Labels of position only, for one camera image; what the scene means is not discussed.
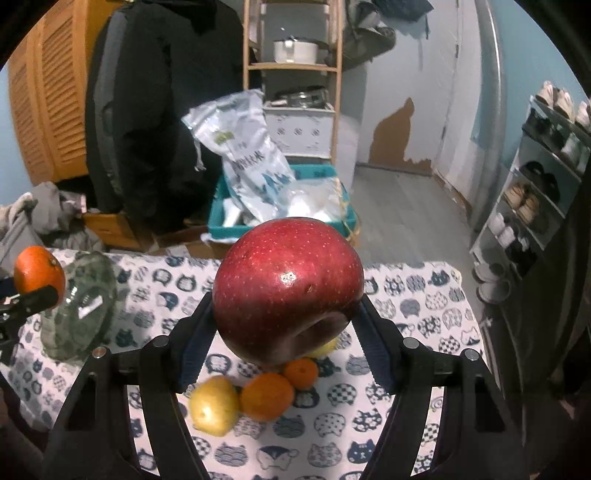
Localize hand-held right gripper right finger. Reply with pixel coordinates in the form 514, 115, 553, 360
353, 295, 532, 480

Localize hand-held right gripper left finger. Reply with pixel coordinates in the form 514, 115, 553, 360
41, 293, 227, 480

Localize orange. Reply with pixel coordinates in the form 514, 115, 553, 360
240, 373, 295, 422
14, 246, 66, 310

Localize glass bowl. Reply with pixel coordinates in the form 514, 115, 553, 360
39, 251, 118, 361

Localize small yellow fruit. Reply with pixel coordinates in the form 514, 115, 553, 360
307, 339, 340, 358

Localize yellow pear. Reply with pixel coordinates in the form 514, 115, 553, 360
190, 375, 241, 437

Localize red apple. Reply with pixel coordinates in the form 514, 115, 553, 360
212, 218, 365, 367

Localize grey storage box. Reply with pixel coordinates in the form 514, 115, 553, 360
0, 217, 42, 273

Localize small tangerine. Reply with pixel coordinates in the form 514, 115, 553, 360
283, 357, 319, 391

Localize beige cloth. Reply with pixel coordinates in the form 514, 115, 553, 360
0, 193, 38, 227

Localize grey clothes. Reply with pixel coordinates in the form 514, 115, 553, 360
28, 181, 105, 252

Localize wooden drawer box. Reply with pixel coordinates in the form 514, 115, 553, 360
83, 210, 153, 252

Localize teal plastic basket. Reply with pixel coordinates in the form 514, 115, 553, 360
208, 164, 358, 245

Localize clear plastic bag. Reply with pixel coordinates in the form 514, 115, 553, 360
286, 178, 352, 227

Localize wooden louvered cabinet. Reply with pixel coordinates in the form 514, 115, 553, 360
7, 0, 116, 185

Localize white printed plastic bag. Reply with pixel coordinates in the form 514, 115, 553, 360
182, 89, 296, 227

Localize shoe rack with shoes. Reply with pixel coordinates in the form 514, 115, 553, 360
473, 80, 591, 301

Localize black jacket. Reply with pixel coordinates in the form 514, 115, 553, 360
85, 0, 245, 234

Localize white storage box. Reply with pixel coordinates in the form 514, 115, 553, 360
264, 104, 335, 160

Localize silver metal column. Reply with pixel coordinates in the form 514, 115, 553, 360
470, 0, 505, 232

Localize steel pot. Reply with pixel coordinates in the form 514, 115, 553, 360
276, 87, 329, 109

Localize white door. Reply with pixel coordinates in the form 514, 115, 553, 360
431, 0, 483, 195

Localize wooden shelf rack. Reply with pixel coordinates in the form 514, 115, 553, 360
242, 0, 345, 167

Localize olive jacket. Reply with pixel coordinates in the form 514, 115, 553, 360
342, 25, 398, 70

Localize white pot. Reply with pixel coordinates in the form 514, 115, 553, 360
272, 37, 319, 64

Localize dark hanging cloth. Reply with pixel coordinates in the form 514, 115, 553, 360
372, 0, 432, 21

